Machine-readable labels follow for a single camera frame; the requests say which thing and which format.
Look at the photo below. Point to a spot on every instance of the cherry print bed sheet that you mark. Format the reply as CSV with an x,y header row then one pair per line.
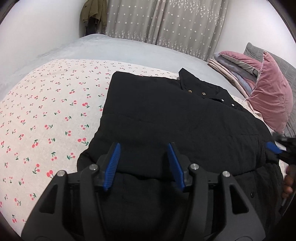
x,y
48,119

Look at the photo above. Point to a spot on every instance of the olive green hanging jacket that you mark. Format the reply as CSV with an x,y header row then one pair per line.
x,y
94,16

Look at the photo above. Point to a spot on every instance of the person right hand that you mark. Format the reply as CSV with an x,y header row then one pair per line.
x,y
289,181

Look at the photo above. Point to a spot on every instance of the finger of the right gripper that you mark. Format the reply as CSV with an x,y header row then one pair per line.
x,y
273,147

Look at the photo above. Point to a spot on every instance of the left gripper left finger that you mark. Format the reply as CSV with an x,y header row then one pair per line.
x,y
69,208

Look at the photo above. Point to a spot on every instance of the pink velvet pillow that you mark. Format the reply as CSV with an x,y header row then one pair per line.
x,y
272,95

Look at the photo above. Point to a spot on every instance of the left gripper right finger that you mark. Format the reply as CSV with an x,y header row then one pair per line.
x,y
217,209

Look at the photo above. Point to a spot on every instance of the black coat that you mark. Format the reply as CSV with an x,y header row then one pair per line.
x,y
144,114

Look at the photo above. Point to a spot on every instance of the light grey blanket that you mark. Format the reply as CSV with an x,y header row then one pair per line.
x,y
102,47

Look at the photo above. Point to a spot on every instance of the folded pink grey quilt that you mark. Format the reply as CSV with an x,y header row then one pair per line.
x,y
239,69

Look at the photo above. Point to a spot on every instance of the grey patterned curtain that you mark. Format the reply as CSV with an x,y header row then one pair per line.
x,y
190,27

